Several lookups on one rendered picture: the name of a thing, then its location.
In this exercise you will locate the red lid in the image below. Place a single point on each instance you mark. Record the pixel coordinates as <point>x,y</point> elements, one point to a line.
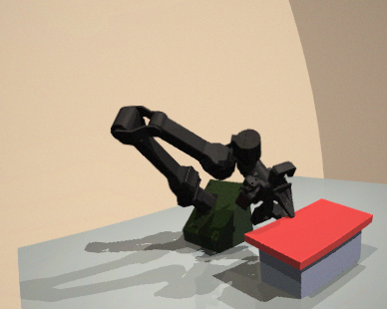
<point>315,230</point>

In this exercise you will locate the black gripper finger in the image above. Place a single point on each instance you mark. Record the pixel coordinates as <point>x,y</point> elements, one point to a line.
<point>275,211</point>
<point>283,196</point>

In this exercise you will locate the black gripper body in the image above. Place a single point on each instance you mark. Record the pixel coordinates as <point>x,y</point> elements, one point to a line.
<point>273,177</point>

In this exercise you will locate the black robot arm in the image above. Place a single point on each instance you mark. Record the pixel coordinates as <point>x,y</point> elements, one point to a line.
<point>218,160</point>

